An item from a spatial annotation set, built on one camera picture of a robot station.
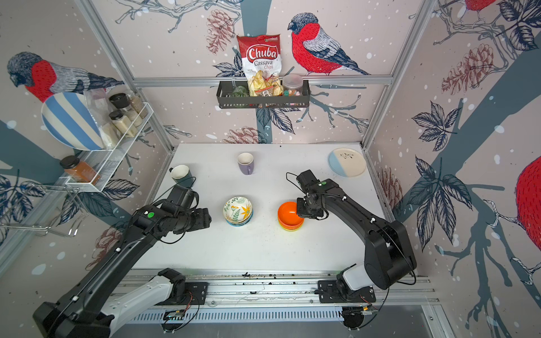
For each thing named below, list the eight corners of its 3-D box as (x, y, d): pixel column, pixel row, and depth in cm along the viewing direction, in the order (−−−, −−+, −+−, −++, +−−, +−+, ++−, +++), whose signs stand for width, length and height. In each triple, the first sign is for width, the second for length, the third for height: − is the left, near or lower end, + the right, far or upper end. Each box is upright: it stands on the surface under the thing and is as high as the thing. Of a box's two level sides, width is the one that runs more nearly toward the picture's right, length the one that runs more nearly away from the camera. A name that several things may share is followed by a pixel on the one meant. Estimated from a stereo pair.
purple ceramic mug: (238, 178, 108) (235, 168, 101) (240, 163, 114) (238, 152, 108) (253, 178, 108) (252, 168, 101) (255, 163, 114) (253, 152, 108)
